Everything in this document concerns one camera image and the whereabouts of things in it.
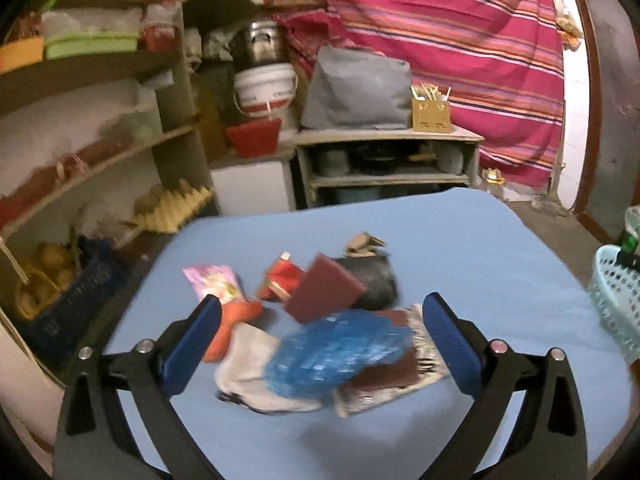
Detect dark blue plastic crate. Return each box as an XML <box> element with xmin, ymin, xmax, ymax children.
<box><xmin>15</xmin><ymin>237</ymin><xmax>126</xmax><ymax>366</ymax></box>

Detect blue plastic bag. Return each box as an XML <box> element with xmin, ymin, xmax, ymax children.
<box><xmin>265</xmin><ymin>309</ymin><xmax>413</xmax><ymax>402</ymax></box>

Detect small grey pot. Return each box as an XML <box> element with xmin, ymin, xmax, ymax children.
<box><xmin>314</xmin><ymin>147</ymin><xmax>351</xmax><ymax>177</ymax></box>

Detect yellow egg tray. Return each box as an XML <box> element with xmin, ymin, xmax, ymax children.
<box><xmin>120</xmin><ymin>182</ymin><xmax>213</xmax><ymax>233</ymax></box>

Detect wooden utensil holder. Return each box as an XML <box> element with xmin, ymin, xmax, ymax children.
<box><xmin>411</xmin><ymin>82</ymin><xmax>451</xmax><ymax>133</ymax></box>

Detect yellow oil jug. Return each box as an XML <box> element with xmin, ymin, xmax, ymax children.
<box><xmin>192</xmin><ymin>72</ymin><xmax>228</xmax><ymax>161</ymax></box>

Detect white plastic bucket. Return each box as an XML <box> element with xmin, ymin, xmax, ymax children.
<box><xmin>232</xmin><ymin>64</ymin><xmax>298</xmax><ymax>121</ymax></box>

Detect maroon pouch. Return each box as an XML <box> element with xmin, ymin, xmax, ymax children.
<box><xmin>285</xmin><ymin>254</ymin><xmax>368</xmax><ymax>325</ymax></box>

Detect wooden low cabinet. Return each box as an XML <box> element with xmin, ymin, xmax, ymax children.
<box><xmin>295</xmin><ymin>127</ymin><xmax>486</xmax><ymax>208</ymax></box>

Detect red striped cloth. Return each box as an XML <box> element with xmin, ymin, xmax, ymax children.
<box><xmin>255</xmin><ymin>0</ymin><xmax>568</xmax><ymax>193</ymax></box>

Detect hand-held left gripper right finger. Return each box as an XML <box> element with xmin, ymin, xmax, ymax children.
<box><xmin>417</xmin><ymin>292</ymin><xmax>588</xmax><ymax>480</ymax></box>

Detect wooden shelf unit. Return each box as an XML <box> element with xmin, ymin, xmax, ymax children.
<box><xmin>0</xmin><ymin>0</ymin><xmax>221</xmax><ymax>396</ymax></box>

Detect brown paper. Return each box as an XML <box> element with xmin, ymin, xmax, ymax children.
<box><xmin>344</xmin><ymin>232</ymin><xmax>387</xmax><ymax>257</ymax></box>

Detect yellow fruit heap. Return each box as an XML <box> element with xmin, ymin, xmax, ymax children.
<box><xmin>15</xmin><ymin>242</ymin><xmax>78</xmax><ymax>321</ymax></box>

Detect red snack wrapper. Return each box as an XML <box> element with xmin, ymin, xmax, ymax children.
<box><xmin>257</xmin><ymin>255</ymin><xmax>306</xmax><ymax>303</ymax></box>

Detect orange cloth piece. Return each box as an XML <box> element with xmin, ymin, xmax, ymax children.
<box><xmin>202</xmin><ymin>301</ymin><xmax>264</xmax><ymax>363</ymax></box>

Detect steel cooking pot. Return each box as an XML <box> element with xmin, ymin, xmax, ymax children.
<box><xmin>230</xmin><ymin>20</ymin><xmax>288</xmax><ymax>68</ymax></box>

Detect small white cabinet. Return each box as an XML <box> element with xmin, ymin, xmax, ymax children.
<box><xmin>210</xmin><ymin>152</ymin><xmax>297</xmax><ymax>217</ymax></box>

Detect orange plastic container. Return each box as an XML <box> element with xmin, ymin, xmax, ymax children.
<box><xmin>0</xmin><ymin>35</ymin><xmax>46</xmax><ymax>73</ymax></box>

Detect hanging yellow bundle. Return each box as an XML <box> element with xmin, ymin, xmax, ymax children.
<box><xmin>555</xmin><ymin>0</ymin><xmax>583</xmax><ymax>51</ymax></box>

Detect blue table cover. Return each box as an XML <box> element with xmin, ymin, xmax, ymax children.
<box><xmin>102</xmin><ymin>187</ymin><xmax>633</xmax><ymax>480</ymax></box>

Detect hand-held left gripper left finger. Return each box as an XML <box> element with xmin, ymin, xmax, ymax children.
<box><xmin>52</xmin><ymin>294</ymin><xmax>223</xmax><ymax>480</ymax></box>

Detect light blue plastic basket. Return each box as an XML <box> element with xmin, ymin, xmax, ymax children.
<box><xmin>586</xmin><ymin>245</ymin><xmax>640</xmax><ymax>366</ymax></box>

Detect pink snack wrapper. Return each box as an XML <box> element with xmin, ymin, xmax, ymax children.
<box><xmin>182</xmin><ymin>265</ymin><xmax>246</xmax><ymax>306</ymax></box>

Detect grey fabric bag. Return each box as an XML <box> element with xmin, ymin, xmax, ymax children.
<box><xmin>300</xmin><ymin>45</ymin><xmax>413</xmax><ymax>131</ymax></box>

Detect grey rubble piece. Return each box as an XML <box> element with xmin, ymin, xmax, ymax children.
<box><xmin>530</xmin><ymin>195</ymin><xmax>571</xmax><ymax>218</ymax></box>

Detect red and white packet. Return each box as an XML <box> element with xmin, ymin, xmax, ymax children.
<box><xmin>139</xmin><ymin>2</ymin><xmax>181</xmax><ymax>53</ymax></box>

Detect silver and maroon wrapper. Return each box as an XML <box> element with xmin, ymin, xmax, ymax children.
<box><xmin>332</xmin><ymin>305</ymin><xmax>451</xmax><ymax>418</ymax></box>

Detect green and white bag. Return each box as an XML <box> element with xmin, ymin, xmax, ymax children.
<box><xmin>617</xmin><ymin>205</ymin><xmax>640</xmax><ymax>268</ymax></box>

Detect black frying pan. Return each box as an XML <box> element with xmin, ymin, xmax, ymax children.
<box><xmin>360</xmin><ymin>145</ymin><xmax>401</xmax><ymax>173</ymax></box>

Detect green plastic tray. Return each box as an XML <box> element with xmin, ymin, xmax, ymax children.
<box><xmin>44</xmin><ymin>30</ymin><xmax>140</xmax><ymax>60</ymax></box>

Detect red plastic basin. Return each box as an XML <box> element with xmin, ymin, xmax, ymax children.
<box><xmin>225</xmin><ymin>119</ymin><xmax>282</xmax><ymax>158</ymax></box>

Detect white cloth piece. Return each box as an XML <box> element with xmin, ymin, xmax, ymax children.
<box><xmin>215</xmin><ymin>322</ymin><xmax>326</xmax><ymax>416</ymax></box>

